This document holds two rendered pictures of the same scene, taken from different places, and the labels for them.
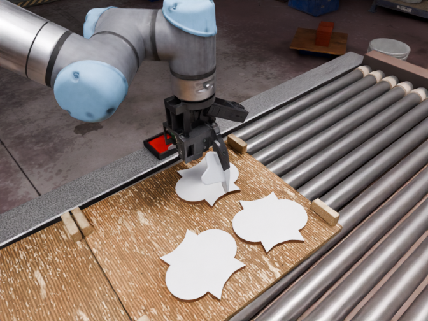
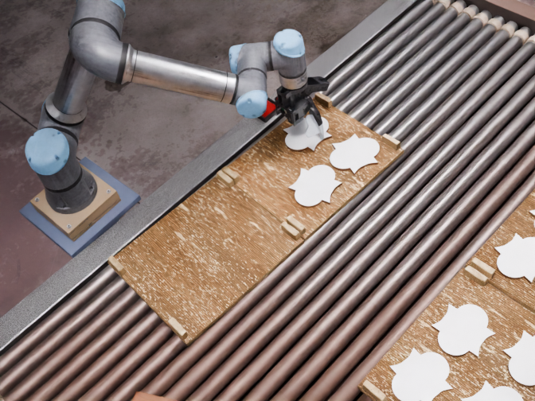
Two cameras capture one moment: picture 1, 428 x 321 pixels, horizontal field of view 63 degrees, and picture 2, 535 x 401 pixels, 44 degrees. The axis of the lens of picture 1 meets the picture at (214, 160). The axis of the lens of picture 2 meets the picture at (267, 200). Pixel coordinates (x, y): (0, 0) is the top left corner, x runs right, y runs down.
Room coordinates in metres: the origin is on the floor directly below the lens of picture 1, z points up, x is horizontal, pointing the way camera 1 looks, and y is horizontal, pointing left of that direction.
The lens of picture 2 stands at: (-0.81, 0.10, 2.41)
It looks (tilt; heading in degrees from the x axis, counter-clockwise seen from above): 53 degrees down; 3
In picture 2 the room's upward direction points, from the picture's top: 12 degrees counter-clockwise
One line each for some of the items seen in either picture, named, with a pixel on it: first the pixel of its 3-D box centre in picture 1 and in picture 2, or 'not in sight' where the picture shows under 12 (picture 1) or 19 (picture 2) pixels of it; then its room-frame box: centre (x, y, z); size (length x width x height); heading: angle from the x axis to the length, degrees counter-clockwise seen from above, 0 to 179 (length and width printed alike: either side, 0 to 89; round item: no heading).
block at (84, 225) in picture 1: (81, 221); (230, 174); (0.42, 0.25, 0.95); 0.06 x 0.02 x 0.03; 37
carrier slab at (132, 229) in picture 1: (205, 223); (310, 162); (0.43, 0.02, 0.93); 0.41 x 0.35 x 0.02; 127
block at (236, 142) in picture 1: (237, 143); (323, 99); (0.66, -0.06, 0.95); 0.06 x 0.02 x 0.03; 37
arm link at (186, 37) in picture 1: (188, 35); (288, 53); (0.52, 0.04, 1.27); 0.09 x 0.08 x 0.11; 84
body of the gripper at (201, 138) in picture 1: (192, 122); (294, 98); (0.52, 0.04, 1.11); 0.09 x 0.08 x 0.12; 127
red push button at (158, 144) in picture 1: (164, 144); (265, 109); (0.69, 0.13, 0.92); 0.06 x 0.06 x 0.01; 39
